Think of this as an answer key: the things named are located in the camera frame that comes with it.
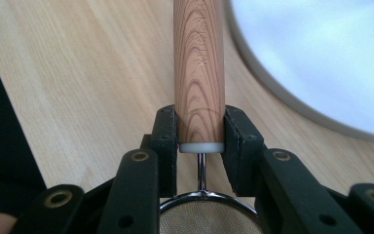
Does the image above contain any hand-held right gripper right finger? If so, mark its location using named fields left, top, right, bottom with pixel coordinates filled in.
left=222, top=105, right=266, bottom=198

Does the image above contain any white utensil stand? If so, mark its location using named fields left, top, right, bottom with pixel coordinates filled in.
left=223, top=0, right=374, bottom=144

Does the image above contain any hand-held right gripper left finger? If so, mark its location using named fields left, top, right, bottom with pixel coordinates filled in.
left=140, top=104, right=178, bottom=198

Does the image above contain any mesh strainer with wooden handle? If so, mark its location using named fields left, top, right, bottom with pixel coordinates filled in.
left=159, top=0, right=264, bottom=234

